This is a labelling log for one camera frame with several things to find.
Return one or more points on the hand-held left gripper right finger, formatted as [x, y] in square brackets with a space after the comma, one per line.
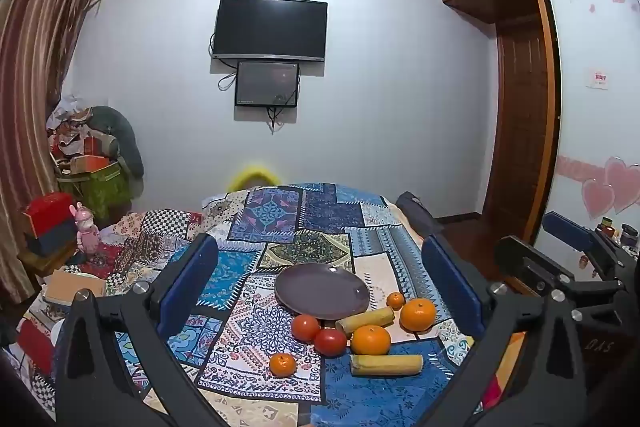
[450, 282]

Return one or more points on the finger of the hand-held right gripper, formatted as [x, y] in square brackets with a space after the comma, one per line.
[570, 229]
[525, 264]

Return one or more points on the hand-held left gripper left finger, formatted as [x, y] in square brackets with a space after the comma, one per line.
[192, 277]

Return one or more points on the large orange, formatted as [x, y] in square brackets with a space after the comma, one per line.
[418, 314]
[370, 340]

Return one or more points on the small mandarin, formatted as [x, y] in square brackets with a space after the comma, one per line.
[395, 300]
[282, 364]

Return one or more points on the red tomato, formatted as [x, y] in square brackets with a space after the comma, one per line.
[330, 342]
[305, 328]

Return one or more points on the purple round plate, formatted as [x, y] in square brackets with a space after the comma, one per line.
[320, 289]

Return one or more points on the small dark jar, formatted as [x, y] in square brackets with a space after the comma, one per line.
[606, 224]
[628, 233]

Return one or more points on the white case with stickers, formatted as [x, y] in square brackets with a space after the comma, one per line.
[582, 264]

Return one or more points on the pink heart stickers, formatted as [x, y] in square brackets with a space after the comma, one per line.
[612, 187]

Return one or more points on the dark grey pillow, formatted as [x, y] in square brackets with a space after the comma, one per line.
[420, 212]

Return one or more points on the orange yellow blanket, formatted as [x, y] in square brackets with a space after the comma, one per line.
[510, 357]

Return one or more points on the patchwork printed blanket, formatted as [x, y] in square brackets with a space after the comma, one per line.
[280, 217]

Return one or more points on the wooden door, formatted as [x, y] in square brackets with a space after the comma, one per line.
[522, 132]

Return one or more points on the pink toy figure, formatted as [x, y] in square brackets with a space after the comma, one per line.
[87, 229]

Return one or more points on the yellow round object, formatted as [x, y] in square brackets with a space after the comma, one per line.
[252, 177]

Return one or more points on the flat cardboard box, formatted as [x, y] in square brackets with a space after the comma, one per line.
[75, 287]

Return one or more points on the green box with clutter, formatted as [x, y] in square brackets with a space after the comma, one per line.
[102, 194]

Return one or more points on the dark blue box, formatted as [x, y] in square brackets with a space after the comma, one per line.
[52, 239]

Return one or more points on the grey plush cushion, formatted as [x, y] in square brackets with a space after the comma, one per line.
[127, 142]

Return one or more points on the paper note with red print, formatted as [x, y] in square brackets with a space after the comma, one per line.
[598, 79]

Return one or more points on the red box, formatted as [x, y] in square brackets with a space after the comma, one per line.
[47, 209]

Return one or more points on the wooden wardrobe with white door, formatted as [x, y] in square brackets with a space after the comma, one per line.
[585, 32]

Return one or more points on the striped brown curtain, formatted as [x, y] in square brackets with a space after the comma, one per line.
[35, 57]

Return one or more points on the small black wall monitor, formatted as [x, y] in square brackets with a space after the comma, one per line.
[267, 84]

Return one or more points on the black wall television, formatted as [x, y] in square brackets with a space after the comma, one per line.
[270, 29]

